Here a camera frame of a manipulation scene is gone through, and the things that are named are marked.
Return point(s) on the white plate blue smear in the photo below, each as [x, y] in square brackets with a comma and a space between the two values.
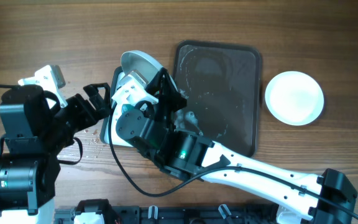
[294, 98]

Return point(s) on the green yellow sponge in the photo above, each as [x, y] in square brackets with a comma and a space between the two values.
[126, 107]

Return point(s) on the brown plastic tray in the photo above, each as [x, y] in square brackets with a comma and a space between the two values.
[221, 83]

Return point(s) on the white plate blue streak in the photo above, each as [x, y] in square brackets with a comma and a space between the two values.
[142, 63]

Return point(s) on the black tray with white liner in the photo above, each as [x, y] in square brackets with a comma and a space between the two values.
[108, 133]

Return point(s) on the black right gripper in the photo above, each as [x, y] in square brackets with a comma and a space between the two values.
[165, 90]

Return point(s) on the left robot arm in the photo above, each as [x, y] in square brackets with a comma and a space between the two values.
[37, 129]

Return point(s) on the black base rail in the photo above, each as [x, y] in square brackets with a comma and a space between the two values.
[100, 211]

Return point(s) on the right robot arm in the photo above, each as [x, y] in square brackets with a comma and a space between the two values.
[143, 117]

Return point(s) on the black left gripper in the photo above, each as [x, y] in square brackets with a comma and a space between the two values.
[89, 114]

